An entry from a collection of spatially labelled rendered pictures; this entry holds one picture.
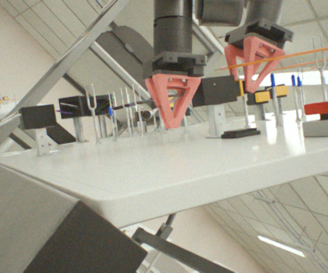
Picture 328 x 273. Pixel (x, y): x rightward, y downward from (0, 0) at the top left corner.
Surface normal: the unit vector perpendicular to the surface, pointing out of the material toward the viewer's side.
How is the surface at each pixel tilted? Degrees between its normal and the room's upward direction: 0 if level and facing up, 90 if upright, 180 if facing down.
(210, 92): 94
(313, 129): 139
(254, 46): 114
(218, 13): 132
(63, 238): 90
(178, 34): 100
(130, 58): 90
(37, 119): 90
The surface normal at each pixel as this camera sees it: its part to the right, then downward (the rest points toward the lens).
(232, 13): 0.05, 0.59
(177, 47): 0.23, 0.00
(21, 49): 0.57, 0.09
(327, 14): -0.56, 0.77
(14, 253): -0.69, -0.64
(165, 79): 0.33, 0.36
